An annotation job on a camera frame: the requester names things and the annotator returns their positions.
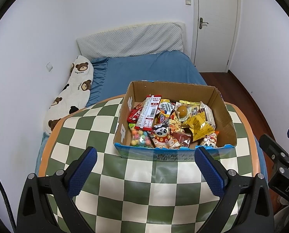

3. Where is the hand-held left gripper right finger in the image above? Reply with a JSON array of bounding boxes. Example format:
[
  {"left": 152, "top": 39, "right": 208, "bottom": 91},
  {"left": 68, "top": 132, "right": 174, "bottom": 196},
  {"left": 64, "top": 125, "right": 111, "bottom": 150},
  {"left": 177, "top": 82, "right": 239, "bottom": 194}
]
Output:
[{"left": 194, "top": 146, "right": 274, "bottom": 233}]

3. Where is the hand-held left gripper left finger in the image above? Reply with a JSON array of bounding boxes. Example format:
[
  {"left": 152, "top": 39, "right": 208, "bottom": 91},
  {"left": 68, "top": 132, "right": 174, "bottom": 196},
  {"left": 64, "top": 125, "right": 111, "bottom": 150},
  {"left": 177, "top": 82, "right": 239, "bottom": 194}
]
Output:
[{"left": 16, "top": 146, "right": 98, "bottom": 233}]

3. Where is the pile of mixed snacks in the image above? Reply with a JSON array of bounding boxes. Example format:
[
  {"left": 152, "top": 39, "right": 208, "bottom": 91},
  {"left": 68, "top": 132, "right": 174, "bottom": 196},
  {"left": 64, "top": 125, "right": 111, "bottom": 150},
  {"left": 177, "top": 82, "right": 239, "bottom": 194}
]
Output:
[{"left": 127, "top": 94, "right": 220, "bottom": 150}]

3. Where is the cardboard box with blue print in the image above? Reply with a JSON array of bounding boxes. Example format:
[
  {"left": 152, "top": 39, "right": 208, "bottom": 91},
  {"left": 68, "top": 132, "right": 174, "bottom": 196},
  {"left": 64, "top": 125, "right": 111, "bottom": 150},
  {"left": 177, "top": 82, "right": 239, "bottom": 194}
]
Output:
[{"left": 113, "top": 80, "right": 238, "bottom": 162}]

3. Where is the white cloth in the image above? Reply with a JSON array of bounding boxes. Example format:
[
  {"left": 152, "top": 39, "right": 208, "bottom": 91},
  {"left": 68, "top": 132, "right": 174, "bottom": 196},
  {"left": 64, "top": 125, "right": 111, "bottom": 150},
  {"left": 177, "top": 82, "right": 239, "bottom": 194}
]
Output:
[{"left": 274, "top": 204, "right": 289, "bottom": 233}]

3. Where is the green checkered table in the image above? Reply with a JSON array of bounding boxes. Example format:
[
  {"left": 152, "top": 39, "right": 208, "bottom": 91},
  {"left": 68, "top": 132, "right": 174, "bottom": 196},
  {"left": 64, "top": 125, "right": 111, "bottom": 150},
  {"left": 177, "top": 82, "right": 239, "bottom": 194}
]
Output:
[{"left": 38, "top": 93, "right": 261, "bottom": 233}]

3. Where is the bear print pillow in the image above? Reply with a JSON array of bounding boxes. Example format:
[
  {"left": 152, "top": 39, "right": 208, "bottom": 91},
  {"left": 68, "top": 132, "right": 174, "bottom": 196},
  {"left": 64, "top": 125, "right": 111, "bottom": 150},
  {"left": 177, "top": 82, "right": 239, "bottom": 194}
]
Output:
[{"left": 43, "top": 55, "right": 94, "bottom": 135}]

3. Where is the bed with blue sheet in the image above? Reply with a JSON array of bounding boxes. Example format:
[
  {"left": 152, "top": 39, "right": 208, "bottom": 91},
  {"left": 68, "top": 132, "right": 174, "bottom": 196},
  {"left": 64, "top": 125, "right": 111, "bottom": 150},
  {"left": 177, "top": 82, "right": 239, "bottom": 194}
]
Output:
[{"left": 34, "top": 50, "right": 267, "bottom": 177}]

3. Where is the white door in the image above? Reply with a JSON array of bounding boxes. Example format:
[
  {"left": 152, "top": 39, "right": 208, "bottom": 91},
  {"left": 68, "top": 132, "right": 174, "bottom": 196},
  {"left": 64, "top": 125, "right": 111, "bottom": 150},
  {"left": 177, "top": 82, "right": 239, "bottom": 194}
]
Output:
[{"left": 192, "top": 0, "right": 240, "bottom": 73}]

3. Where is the grey dotted cushion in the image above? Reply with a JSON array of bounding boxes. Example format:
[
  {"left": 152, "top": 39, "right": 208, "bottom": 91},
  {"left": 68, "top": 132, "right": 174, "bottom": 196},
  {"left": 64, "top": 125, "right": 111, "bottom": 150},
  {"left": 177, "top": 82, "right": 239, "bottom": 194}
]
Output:
[{"left": 76, "top": 22, "right": 186, "bottom": 62}]

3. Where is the black cable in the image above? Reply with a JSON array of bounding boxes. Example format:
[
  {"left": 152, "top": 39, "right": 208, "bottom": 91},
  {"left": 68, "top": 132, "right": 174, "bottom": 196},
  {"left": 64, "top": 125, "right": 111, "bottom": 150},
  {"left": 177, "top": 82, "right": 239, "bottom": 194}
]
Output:
[{"left": 0, "top": 163, "right": 16, "bottom": 233}]

